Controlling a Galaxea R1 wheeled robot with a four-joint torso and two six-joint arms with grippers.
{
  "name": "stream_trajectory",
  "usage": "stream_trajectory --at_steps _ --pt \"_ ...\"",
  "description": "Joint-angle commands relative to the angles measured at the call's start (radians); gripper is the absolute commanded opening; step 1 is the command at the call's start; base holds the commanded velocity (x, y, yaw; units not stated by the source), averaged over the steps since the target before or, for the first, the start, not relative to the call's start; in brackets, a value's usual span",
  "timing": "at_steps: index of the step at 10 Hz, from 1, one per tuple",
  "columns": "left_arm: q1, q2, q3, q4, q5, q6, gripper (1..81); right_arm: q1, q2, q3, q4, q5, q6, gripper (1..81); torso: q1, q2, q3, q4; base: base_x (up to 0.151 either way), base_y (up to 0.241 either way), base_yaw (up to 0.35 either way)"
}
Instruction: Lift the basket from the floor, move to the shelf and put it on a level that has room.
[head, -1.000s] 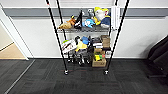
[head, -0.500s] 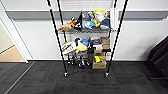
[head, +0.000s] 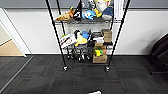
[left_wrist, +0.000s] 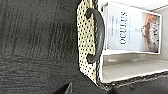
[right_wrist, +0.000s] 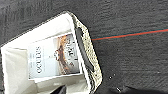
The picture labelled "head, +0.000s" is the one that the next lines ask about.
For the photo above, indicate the blue round item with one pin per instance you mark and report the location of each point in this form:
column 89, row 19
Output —
column 86, row 34

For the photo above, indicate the yellow-green item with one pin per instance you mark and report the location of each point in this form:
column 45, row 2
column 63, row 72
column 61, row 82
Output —
column 98, row 52

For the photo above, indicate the black white box stack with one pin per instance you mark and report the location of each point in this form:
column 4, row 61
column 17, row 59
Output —
column 96, row 36

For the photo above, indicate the white printed bag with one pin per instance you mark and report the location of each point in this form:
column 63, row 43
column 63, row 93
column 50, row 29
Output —
column 68, row 40

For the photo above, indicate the brown cardboard box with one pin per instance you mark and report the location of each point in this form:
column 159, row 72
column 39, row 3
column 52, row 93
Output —
column 100, row 60

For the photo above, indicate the small white container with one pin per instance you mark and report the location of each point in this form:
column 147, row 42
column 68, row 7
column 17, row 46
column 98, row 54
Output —
column 110, row 49

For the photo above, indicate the small brown box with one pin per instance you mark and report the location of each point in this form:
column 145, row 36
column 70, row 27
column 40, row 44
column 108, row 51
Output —
column 107, row 35

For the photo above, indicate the black triangular bag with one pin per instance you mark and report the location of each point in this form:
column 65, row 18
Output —
column 78, row 13

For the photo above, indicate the brown plush toy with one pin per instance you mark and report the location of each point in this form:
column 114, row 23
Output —
column 66, row 16

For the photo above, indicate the grey small toy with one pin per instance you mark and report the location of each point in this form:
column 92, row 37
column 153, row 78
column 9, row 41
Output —
column 91, row 4

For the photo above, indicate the tall white box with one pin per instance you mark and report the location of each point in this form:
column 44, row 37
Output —
column 118, row 10

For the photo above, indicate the black chair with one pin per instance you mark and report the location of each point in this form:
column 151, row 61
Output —
column 161, row 50

